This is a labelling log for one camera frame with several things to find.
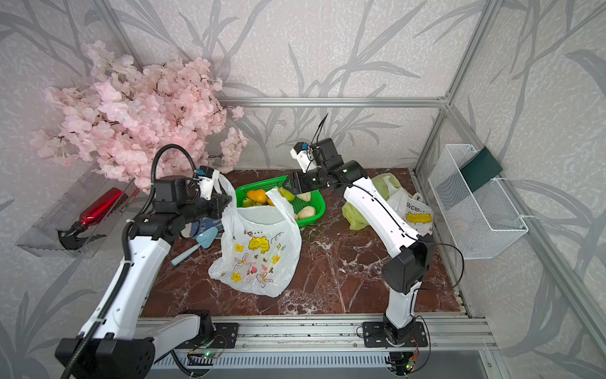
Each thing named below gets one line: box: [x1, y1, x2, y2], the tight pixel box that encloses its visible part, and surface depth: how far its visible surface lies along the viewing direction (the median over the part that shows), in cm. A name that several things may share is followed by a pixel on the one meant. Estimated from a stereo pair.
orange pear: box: [246, 189, 268, 205], surface depth 101 cm
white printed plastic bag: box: [208, 172, 302, 298], surface depth 82 cm
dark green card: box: [459, 146, 504, 193], surface depth 72 cm
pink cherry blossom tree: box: [29, 41, 248, 191], surface depth 63 cm
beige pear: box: [295, 206, 316, 221], surface depth 99 cm
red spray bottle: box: [55, 187, 124, 251], surface depth 63 cm
